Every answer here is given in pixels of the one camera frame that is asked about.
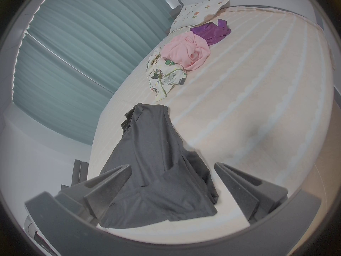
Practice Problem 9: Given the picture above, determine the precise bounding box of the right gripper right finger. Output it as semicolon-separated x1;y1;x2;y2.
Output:
214;162;289;222

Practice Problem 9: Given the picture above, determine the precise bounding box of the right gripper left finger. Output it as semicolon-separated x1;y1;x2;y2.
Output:
55;164;133;223

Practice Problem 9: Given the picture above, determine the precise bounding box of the black garment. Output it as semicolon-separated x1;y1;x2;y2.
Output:
99;103;219;229

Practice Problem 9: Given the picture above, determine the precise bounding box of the bed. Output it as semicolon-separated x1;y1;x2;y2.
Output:
89;0;337;243

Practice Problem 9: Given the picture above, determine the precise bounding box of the blue-green curtain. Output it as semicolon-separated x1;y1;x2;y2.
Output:
12;34;115;146
27;0;176;93

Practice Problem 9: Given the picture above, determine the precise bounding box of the white printed pyjama garment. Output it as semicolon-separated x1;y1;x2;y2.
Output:
145;47;188;102

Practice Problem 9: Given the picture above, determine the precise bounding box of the pink garment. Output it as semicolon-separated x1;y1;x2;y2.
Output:
161;33;211;71

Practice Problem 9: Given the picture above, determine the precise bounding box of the purple garment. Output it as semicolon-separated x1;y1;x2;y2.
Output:
190;18;232;46

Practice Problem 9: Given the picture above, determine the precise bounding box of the white printed pillow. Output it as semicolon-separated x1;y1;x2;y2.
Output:
170;0;229;33

